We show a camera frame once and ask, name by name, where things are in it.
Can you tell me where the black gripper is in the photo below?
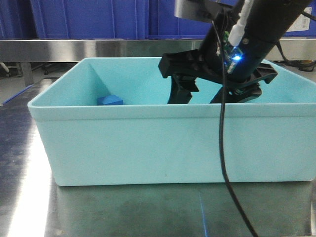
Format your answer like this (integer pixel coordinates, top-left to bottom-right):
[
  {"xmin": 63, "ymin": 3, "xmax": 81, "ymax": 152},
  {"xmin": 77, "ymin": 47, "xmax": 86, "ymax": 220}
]
[{"xmin": 158, "ymin": 9, "xmax": 277, "ymax": 104}]

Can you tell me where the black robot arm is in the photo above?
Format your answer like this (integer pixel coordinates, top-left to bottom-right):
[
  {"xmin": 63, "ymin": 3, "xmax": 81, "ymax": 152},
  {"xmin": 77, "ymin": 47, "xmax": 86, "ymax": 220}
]
[{"xmin": 158, "ymin": 0, "xmax": 309, "ymax": 104}]

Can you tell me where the small blue cube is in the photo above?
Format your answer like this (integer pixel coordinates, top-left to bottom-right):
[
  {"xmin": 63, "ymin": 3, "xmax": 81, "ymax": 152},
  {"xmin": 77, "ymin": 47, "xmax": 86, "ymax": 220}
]
[{"xmin": 97, "ymin": 95, "xmax": 123, "ymax": 106}]

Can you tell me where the blue crate behind middle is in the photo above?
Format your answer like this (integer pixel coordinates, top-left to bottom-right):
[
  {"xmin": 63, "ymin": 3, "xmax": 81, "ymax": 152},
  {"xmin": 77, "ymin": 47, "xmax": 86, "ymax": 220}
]
[{"xmin": 149, "ymin": 0, "xmax": 211, "ymax": 40}]

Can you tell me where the blue crate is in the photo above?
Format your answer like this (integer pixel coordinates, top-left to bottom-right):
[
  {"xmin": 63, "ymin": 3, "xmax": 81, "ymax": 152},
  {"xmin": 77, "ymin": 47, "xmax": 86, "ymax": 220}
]
[
  {"xmin": 31, "ymin": 0, "xmax": 149, "ymax": 40},
  {"xmin": 149, "ymin": 0, "xmax": 211, "ymax": 40},
  {"xmin": 283, "ymin": 7, "xmax": 316, "ymax": 38}
]

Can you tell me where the light teal plastic tub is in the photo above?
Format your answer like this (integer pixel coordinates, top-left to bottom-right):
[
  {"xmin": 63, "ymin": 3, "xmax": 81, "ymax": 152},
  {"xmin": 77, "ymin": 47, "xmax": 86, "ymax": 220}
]
[{"xmin": 28, "ymin": 57, "xmax": 316, "ymax": 186}]

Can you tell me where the white paper label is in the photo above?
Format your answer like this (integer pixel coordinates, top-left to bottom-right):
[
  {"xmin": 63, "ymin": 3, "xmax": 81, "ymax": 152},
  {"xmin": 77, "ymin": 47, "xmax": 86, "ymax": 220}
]
[{"xmin": 287, "ymin": 14, "xmax": 310, "ymax": 32}]

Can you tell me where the blue crate behind right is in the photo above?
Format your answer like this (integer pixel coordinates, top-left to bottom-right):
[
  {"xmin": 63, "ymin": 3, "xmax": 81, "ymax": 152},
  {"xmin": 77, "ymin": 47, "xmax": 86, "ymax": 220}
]
[{"xmin": 283, "ymin": 7, "xmax": 316, "ymax": 38}]

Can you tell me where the blue crate behind left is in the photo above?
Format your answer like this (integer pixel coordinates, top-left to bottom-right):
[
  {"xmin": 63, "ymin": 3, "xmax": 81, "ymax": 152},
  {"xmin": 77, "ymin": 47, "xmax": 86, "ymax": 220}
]
[{"xmin": 31, "ymin": 0, "xmax": 149, "ymax": 40}]

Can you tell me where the black cable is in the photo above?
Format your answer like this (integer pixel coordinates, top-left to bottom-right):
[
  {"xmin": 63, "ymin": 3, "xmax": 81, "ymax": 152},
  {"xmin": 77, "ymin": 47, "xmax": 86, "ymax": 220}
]
[{"xmin": 211, "ymin": 19, "xmax": 260, "ymax": 237}]

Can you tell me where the white usb cable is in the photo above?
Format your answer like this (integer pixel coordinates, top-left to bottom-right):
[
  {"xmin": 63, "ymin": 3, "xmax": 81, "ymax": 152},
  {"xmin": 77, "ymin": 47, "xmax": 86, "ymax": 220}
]
[{"xmin": 227, "ymin": 0, "xmax": 255, "ymax": 47}]

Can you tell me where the stainless steel shelf rail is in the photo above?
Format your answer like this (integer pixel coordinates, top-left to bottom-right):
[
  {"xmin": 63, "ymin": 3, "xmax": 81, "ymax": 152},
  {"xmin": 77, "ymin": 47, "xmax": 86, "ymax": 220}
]
[{"xmin": 0, "ymin": 38, "xmax": 316, "ymax": 64}]

